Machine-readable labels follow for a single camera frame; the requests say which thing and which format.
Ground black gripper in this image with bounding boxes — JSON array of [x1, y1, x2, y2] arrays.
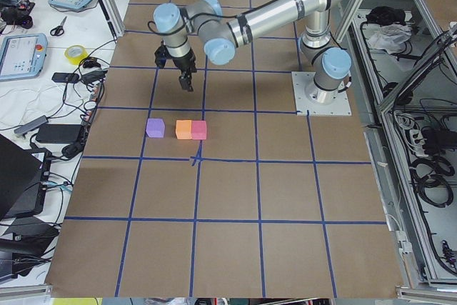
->
[[154, 43, 196, 92]]

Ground orange foam block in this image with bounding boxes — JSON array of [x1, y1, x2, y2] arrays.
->
[[175, 119, 192, 140]]

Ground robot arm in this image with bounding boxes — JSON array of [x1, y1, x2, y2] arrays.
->
[[151, 0, 351, 104]]

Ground pink foam block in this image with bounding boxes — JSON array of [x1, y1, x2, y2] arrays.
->
[[191, 120, 207, 140]]

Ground purple foam block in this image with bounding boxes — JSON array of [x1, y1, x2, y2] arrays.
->
[[146, 118, 166, 139]]

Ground yellow tape roll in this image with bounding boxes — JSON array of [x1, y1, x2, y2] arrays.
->
[[64, 44, 89, 66]]

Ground black scissors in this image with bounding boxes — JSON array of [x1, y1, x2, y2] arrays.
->
[[49, 16, 68, 37]]

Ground lower teach pendant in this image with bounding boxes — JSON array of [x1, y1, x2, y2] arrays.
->
[[1, 34, 48, 82]]

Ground black laptop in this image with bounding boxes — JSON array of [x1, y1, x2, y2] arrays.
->
[[1, 136, 51, 219]]

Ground white crumpled cloth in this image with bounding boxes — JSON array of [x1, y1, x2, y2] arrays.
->
[[368, 24, 412, 54]]

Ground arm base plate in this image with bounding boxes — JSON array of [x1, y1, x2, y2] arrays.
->
[[291, 71, 352, 116]]

